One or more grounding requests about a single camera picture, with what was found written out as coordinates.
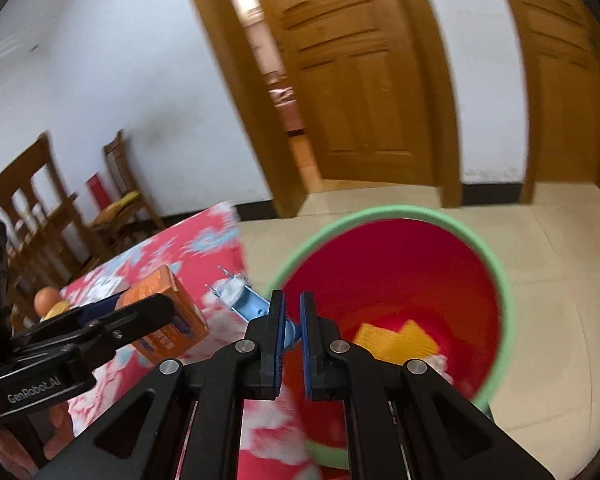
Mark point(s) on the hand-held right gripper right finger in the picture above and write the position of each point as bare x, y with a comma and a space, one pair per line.
306, 347

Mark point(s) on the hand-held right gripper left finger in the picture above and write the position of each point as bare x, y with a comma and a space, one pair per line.
279, 342

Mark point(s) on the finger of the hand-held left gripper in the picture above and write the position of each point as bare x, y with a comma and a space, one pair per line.
125, 317

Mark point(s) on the orange cardboard box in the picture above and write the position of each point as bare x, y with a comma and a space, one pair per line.
175, 300

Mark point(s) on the yellow foam fruit net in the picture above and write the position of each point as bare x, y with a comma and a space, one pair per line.
395, 342

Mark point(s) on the cream paper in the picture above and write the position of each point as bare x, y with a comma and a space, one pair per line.
439, 367

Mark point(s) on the red bin with green rim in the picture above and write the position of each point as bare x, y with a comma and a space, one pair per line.
430, 270

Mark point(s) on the person's left hand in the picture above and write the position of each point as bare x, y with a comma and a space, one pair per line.
60, 427

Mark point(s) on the red apple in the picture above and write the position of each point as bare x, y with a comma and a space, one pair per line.
45, 302

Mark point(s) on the yellow banana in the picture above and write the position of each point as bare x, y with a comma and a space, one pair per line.
60, 310

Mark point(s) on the red floral tablecloth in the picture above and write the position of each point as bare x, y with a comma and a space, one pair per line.
200, 245

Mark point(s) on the yellow seat cushion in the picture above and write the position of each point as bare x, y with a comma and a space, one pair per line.
117, 205

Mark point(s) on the wooden chair with cushion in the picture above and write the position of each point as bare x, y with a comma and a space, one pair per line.
122, 170

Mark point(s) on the wooden panel door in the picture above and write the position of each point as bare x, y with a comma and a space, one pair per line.
575, 85
360, 85

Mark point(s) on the wooden door frame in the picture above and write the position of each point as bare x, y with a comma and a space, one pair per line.
240, 110
520, 110

